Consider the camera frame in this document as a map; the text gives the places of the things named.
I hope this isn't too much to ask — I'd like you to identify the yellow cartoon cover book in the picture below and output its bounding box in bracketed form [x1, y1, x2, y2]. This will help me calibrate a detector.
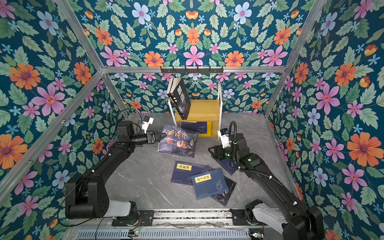
[199, 122, 212, 137]

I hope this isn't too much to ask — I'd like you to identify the black book on shelf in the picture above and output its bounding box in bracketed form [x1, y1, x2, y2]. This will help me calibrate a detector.
[167, 78, 177, 95]

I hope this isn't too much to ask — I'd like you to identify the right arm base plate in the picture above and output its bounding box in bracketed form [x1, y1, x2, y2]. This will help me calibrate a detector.
[230, 209, 258, 226]

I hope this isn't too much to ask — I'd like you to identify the black wolf cover book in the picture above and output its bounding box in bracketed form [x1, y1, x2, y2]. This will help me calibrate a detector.
[168, 78, 191, 120]

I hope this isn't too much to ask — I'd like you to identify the dark book orange calligraphy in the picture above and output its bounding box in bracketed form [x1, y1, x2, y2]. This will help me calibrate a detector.
[158, 124, 199, 158]

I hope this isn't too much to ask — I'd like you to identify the small dark blue book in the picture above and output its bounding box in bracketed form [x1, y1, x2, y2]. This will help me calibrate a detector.
[216, 159, 237, 175]

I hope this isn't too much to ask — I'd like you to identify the black hook rail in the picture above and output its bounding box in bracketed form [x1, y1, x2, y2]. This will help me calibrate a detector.
[160, 67, 224, 74]

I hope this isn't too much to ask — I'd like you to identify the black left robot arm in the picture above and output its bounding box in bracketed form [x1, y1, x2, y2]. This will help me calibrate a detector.
[65, 121, 167, 225]

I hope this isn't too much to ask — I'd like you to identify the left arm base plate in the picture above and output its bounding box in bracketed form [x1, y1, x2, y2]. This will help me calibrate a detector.
[112, 210, 155, 227]

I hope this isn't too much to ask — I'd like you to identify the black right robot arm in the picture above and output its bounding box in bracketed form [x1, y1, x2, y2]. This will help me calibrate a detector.
[208, 134, 325, 240]

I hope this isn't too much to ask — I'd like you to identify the blue book yellow label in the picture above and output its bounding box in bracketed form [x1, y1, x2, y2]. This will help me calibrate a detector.
[192, 169, 229, 200]
[181, 122, 208, 134]

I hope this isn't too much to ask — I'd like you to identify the dark patterned book bottom right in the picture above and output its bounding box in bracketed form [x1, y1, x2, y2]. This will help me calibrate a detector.
[211, 177, 237, 206]

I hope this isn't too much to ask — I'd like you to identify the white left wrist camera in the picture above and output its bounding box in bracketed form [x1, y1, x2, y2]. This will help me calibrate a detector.
[141, 116, 154, 134]

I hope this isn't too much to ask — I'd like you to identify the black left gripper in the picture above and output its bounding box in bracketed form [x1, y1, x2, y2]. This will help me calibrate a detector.
[128, 130, 166, 147]

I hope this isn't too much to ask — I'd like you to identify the aluminium mounting rail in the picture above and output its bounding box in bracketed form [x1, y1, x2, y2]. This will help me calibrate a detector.
[68, 207, 319, 229]

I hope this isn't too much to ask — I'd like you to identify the white wooden book shelf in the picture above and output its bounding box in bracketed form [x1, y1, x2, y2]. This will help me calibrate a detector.
[168, 83, 223, 138]

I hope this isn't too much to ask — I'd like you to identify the blue book in middle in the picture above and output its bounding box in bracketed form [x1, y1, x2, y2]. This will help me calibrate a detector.
[171, 161, 205, 186]

